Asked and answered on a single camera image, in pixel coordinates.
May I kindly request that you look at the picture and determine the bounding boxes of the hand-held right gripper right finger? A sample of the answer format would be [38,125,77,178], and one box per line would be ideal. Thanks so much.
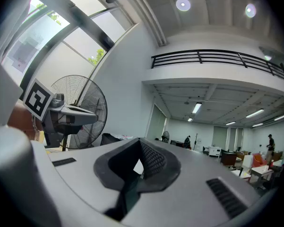
[122,137,261,227]

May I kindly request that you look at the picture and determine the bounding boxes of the large black standing fan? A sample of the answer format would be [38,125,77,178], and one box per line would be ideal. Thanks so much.
[51,74,108,151]

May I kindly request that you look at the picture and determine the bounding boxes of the round ceiling light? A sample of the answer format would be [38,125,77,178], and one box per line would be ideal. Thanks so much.
[175,0,191,12]
[245,3,257,18]

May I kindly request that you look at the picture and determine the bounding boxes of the large window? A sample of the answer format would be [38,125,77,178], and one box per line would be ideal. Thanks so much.
[0,0,136,99]

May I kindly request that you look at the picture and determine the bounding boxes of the person's left forearm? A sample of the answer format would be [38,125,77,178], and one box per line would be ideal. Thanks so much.
[7,102,44,137]

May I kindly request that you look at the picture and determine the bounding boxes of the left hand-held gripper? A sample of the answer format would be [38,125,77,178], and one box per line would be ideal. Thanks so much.
[22,78,99,148]

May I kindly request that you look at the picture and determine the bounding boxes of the brown desk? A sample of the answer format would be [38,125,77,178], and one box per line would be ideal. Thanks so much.
[221,149,238,166]

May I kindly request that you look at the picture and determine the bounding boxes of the black balcony railing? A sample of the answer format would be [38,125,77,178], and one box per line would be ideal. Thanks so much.
[151,49,284,85]

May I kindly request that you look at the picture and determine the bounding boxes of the white table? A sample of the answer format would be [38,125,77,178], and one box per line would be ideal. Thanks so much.
[249,166,275,189]

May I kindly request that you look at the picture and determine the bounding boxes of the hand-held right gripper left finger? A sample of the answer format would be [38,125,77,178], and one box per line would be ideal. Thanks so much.
[30,137,143,227]

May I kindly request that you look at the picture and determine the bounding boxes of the orange chair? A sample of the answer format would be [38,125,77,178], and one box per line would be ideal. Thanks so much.
[251,153,267,169]

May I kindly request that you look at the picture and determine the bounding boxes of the white low cabinet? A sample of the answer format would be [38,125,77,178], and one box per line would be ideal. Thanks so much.
[207,146,222,157]

